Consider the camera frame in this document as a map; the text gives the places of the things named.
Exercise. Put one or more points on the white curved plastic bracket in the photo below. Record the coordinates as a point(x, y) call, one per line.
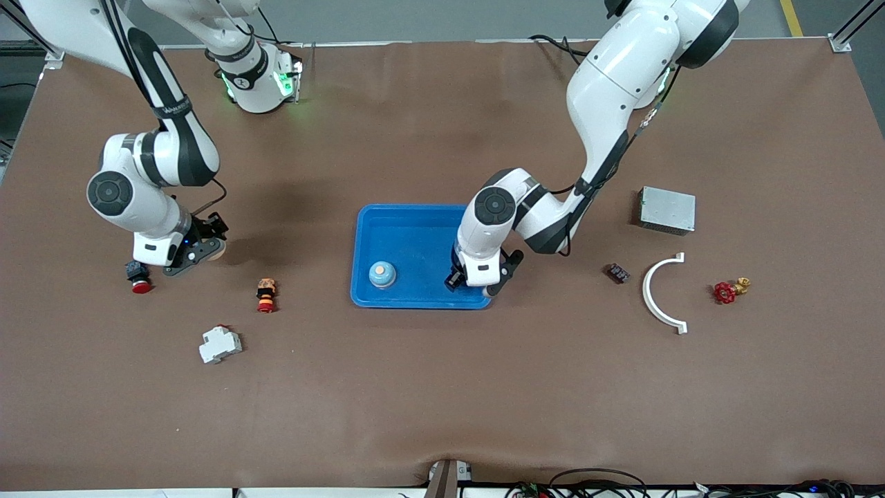
point(646, 290)

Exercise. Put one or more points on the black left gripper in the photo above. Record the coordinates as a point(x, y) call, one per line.
point(457, 272)

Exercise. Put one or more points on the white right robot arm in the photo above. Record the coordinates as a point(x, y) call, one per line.
point(114, 194)

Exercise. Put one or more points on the aluminium frame strut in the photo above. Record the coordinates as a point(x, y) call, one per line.
point(54, 59)
point(839, 45)

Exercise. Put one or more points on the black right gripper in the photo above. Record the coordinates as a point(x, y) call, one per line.
point(207, 227)

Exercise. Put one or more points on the blue plastic tray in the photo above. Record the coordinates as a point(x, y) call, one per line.
point(408, 235)

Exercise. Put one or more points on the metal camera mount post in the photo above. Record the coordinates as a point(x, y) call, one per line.
point(442, 481)

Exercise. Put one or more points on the silver metal box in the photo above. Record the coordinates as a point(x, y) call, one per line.
point(667, 211)

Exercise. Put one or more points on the orange black push button switch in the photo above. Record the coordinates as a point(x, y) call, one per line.
point(266, 294)

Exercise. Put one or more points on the red mushroom emergency stop button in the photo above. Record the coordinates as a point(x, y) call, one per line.
point(140, 286)

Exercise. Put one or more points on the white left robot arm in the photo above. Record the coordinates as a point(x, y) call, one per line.
point(608, 76)

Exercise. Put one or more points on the brass valve with red handwheel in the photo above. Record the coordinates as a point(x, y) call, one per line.
point(724, 293)

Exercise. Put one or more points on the white circuit breaker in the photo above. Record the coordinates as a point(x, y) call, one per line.
point(220, 344)

